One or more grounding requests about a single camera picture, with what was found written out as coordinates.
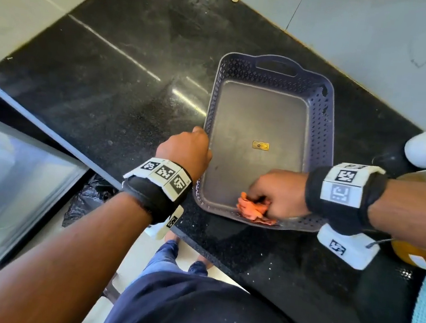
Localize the blue jeans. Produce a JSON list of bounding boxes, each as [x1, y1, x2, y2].
[[129, 235, 213, 297]]

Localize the person's left forearm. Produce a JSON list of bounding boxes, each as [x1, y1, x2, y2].
[[0, 176, 155, 323]]

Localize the black plastic bag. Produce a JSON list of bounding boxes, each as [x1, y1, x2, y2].
[[61, 171, 121, 234]]

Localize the black marker wristband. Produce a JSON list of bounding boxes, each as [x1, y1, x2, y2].
[[116, 153, 196, 229], [300, 157, 391, 240]]

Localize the orange cloth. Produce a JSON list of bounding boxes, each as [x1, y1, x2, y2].
[[234, 191, 281, 227]]

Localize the person's feet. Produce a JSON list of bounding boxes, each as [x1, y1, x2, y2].
[[162, 231, 218, 271]]

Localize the yellow liquid bottle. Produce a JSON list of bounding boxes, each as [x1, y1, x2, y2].
[[384, 160, 426, 272]]

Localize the person's left hand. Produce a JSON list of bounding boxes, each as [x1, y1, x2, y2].
[[152, 121, 216, 185]]

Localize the glass-top steel appliance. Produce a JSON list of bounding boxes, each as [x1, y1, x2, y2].
[[0, 76, 134, 323]]

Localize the person's right hand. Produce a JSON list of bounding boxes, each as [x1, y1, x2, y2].
[[244, 166, 315, 224]]

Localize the dark navy shirt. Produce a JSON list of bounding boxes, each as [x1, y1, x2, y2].
[[100, 262, 328, 323]]

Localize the person's right forearm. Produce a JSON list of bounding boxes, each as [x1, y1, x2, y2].
[[363, 175, 426, 257]]

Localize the purple perforated plastic tray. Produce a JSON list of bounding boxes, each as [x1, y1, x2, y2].
[[190, 47, 347, 236]]

